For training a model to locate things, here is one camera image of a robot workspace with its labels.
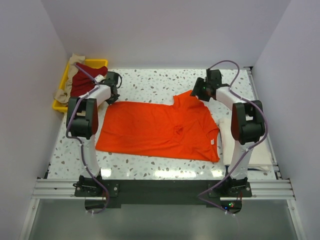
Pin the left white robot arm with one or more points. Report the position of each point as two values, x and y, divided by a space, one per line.
82 120

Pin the orange t-shirt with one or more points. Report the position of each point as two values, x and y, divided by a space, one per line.
183 130

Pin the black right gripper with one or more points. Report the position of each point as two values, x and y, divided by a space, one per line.
197 90

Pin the folded navy blue t-shirt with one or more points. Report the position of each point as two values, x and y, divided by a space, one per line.
256 168

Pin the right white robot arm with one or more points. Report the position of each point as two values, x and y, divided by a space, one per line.
248 129

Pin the beige t-shirt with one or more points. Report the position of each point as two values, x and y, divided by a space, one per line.
62 95

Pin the aluminium frame rail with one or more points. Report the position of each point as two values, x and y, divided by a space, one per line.
55 213

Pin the yellow plastic bin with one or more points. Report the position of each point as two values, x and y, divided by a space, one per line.
93 63

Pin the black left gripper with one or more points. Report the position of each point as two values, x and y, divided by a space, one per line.
110 101

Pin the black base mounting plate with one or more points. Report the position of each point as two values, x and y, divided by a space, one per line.
116 193

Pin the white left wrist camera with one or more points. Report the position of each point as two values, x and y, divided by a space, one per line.
99 78

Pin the dark red t-shirt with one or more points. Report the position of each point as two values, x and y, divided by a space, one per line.
81 83

